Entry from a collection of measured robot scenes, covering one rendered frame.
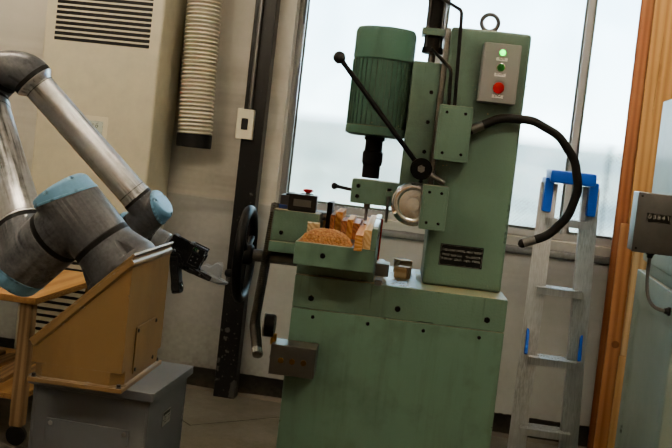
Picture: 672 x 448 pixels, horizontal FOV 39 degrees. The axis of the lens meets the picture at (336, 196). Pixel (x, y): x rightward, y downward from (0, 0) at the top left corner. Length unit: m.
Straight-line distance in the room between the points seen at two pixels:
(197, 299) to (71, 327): 2.14
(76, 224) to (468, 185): 1.06
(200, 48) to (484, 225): 1.85
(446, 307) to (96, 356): 0.93
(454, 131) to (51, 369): 1.19
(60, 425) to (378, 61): 1.27
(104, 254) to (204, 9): 2.02
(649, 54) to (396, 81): 1.59
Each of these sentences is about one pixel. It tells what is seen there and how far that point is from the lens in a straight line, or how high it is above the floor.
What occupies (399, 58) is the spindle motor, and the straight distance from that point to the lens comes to 2.70.
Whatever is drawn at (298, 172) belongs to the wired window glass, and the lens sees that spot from 4.26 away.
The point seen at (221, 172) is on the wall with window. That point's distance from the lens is 4.26.
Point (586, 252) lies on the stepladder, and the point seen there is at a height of 0.88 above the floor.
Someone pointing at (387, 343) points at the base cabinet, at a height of 0.64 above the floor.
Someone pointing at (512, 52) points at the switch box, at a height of 1.46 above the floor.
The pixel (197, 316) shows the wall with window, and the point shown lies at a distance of 4.35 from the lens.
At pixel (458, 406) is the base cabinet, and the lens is 2.64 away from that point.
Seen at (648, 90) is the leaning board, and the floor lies 1.52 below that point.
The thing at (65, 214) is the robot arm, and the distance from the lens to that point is 2.34.
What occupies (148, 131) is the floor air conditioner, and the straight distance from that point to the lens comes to 4.05.
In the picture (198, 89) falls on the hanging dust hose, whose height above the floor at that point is 1.33.
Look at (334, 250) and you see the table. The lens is 2.46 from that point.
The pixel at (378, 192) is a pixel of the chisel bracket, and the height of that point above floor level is 1.04.
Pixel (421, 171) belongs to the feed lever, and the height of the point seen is 1.11.
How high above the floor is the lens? 1.16
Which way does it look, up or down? 3 degrees down
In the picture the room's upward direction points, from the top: 7 degrees clockwise
